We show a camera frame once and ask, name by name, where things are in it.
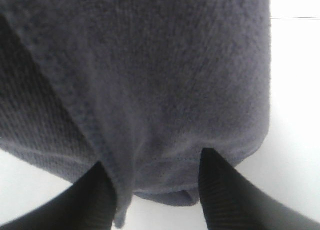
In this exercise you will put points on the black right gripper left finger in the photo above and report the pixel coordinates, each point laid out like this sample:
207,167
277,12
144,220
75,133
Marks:
89,204

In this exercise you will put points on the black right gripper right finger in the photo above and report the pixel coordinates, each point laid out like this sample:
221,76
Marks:
231,202

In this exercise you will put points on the dark grey towel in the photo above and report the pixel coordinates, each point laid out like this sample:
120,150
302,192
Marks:
141,86

